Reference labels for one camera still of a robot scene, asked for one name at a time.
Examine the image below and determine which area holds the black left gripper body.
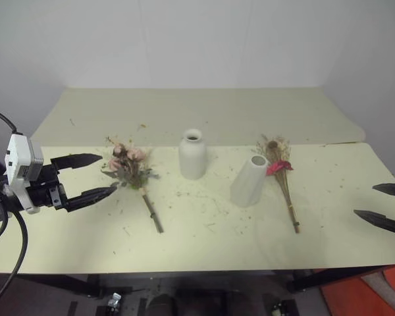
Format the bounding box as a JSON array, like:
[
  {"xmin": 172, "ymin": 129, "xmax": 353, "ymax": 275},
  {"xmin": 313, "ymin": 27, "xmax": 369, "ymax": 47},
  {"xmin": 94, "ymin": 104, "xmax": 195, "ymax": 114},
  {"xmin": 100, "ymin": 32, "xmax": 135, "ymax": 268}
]
[{"xmin": 26, "ymin": 163, "xmax": 69, "ymax": 212}]

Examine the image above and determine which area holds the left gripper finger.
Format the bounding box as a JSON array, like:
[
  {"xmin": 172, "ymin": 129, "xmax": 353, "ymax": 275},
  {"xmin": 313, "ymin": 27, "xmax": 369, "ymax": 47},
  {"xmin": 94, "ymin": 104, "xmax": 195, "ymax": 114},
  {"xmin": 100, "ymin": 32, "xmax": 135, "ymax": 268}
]
[
  {"xmin": 50, "ymin": 153, "xmax": 103, "ymax": 172},
  {"xmin": 65, "ymin": 185, "xmax": 120, "ymax": 213}
]

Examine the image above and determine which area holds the white bottle-shaped vase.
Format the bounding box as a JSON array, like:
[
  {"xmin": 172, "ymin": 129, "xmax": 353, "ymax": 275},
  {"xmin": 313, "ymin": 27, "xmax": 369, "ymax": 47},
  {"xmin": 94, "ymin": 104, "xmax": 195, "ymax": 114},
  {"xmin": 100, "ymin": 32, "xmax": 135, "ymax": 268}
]
[{"xmin": 178, "ymin": 128, "xmax": 207, "ymax": 181}]

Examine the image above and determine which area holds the white tapered vase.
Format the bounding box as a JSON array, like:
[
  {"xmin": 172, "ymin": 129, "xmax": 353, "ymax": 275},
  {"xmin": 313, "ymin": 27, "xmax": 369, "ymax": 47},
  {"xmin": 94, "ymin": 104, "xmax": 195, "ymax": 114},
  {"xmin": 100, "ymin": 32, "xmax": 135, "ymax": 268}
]
[{"xmin": 230, "ymin": 154, "xmax": 269, "ymax": 209}]

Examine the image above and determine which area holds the pink dried flower bouquet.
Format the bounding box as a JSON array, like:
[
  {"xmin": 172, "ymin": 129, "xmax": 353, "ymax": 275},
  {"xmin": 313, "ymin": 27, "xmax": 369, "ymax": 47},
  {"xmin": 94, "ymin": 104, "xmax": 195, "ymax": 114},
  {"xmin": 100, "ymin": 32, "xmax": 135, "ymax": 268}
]
[{"xmin": 100, "ymin": 136, "xmax": 165, "ymax": 234}]

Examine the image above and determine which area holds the orange object with grey stripe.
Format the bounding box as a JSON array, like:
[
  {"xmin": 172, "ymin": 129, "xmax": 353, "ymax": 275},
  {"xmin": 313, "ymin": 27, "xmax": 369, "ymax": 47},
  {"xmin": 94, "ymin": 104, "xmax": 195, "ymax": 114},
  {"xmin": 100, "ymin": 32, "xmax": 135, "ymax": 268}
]
[{"xmin": 318, "ymin": 263, "xmax": 395, "ymax": 316}]

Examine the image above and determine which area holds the dried bouquet with red flower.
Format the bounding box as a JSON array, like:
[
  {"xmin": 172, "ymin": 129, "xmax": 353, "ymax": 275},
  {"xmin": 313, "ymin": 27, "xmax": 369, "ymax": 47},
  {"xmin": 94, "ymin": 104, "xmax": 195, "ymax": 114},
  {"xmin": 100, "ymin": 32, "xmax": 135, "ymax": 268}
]
[{"xmin": 255, "ymin": 134, "xmax": 302, "ymax": 234}]

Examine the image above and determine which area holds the dark rounded shape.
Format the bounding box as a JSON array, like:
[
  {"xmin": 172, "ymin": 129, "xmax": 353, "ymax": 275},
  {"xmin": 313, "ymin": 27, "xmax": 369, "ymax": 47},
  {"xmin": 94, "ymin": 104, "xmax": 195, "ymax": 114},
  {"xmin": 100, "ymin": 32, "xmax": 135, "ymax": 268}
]
[{"xmin": 145, "ymin": 294, "xmax": 179, "ymax": 316}]

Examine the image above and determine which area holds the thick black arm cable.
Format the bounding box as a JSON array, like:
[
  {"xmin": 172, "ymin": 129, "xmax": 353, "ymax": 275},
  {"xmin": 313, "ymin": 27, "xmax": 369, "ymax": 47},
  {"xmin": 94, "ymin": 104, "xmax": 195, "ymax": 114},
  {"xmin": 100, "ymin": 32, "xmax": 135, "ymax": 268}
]
[{"xmin": 0, "ymin": 210, "xmax": 30, "ymax": 316}]

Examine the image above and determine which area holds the thin black camera cable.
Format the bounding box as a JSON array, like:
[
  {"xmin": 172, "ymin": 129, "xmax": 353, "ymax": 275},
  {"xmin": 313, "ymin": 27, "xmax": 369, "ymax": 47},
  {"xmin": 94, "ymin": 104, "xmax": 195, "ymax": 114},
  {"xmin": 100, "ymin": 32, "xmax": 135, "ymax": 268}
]
[{"xmin": 0, "ymin": 105, "xmax": 19, "ymax": 136}]

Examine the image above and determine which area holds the black table frame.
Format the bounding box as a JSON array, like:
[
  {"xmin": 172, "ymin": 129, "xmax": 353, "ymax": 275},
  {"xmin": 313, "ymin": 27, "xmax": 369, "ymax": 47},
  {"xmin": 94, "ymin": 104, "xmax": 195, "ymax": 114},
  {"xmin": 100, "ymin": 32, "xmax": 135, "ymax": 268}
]
[{"xmin": 0, "ymin": 265, "xmax": 395, "ymax": 316}]

